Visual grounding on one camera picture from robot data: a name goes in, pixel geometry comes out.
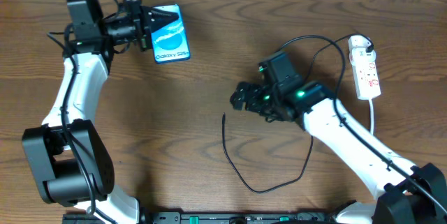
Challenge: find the blue Galaxy smartphone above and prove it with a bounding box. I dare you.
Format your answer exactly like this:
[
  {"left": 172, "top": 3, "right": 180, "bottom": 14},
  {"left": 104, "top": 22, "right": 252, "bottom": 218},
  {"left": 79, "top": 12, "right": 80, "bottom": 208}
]
[{"left": 151, "top": 4, "right": 191, "bottom": 64}]

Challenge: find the black USB charging cable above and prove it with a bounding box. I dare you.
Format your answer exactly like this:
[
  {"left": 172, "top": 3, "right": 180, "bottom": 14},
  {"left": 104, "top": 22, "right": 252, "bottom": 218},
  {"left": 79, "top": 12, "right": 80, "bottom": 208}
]
[{"left": 221, "top": 33, "right": 374, "bottom": 195}]

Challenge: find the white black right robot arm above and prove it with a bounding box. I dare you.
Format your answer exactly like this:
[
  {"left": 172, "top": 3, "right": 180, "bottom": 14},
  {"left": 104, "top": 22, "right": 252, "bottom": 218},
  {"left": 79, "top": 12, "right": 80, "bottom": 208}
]
[{"left": 230, "top": 52, "right": 446, "bottom": 223}]

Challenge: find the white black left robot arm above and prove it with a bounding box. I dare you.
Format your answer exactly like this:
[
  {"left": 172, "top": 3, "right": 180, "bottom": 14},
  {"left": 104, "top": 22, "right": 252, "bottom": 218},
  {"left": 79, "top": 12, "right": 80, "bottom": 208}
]
[{"left": 22, "top": 0, "right": 182, "bottom": 223}]

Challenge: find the white USB charger adapter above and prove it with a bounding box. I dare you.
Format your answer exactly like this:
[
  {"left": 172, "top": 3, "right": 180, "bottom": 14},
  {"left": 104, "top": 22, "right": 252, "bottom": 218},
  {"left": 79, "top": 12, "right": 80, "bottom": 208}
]
[{"left": 348, "top": 35, "right": 376, "bottom": 66}]

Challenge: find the white power strip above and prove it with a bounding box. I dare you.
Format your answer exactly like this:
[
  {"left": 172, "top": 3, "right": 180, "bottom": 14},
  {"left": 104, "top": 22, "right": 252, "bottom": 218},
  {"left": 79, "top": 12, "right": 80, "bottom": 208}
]
[{"left": 352, "top": 61, "right": 381, "bottom": 100}]

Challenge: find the white power strip cord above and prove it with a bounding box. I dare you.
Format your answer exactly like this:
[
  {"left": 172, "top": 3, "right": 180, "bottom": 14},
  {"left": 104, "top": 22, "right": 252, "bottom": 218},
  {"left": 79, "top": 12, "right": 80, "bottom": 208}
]
[{"left": 367, "top": 98, "right": 375, "bottom": 136}]

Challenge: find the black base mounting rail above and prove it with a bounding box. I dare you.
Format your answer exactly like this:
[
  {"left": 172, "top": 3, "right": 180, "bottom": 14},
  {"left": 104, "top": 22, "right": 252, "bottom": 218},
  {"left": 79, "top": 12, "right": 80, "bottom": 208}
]
[{"left": 61, "top": 209, "right": 336, "bottom": 224}]

